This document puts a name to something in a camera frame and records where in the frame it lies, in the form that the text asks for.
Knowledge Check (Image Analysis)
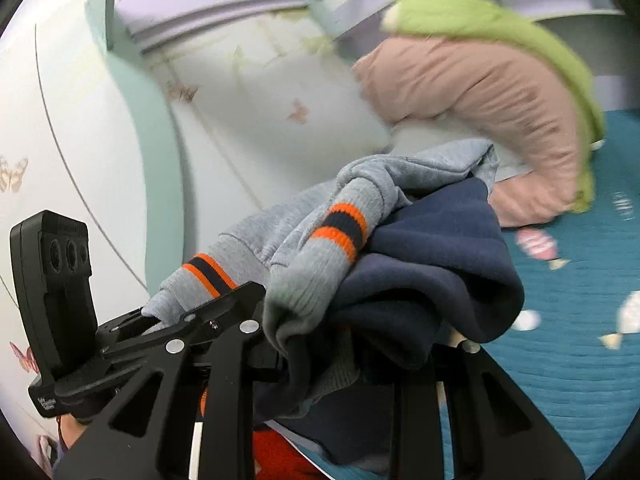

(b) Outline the lavender shelf unit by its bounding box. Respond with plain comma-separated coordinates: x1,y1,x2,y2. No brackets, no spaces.
305,0,623,53

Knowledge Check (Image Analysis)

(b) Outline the person's red clothing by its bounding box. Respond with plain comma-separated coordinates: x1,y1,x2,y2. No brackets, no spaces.
199,390,327,480

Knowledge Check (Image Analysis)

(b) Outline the pink quilt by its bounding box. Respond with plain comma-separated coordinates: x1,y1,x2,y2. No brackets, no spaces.
352,35,589,229

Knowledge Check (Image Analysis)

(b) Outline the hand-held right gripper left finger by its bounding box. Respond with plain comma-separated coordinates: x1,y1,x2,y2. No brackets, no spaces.
52,320,281,480

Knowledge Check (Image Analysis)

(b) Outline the green quilt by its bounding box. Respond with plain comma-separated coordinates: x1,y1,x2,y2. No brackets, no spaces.
382,0,609,214

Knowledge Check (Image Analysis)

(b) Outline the brown butterfly wall sticker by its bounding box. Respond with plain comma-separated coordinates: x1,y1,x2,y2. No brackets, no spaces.
167,79,199,104

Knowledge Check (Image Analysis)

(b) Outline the grey and navy zip jacket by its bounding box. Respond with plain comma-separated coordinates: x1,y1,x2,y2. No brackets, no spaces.
141,139,526,467

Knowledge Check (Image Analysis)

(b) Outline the teal bunk bed frame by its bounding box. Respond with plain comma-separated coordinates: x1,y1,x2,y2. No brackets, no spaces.
85,0,321,307

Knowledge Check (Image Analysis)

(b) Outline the beige butterfly wall sticker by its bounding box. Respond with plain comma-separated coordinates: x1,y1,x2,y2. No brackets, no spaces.
0,157,29,194

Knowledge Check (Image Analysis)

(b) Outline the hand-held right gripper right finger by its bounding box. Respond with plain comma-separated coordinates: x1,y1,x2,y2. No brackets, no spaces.
392,340,586,480

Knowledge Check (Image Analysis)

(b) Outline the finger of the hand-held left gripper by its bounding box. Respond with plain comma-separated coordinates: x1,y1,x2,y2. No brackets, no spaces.
96,309,167,349
54,281,267,422

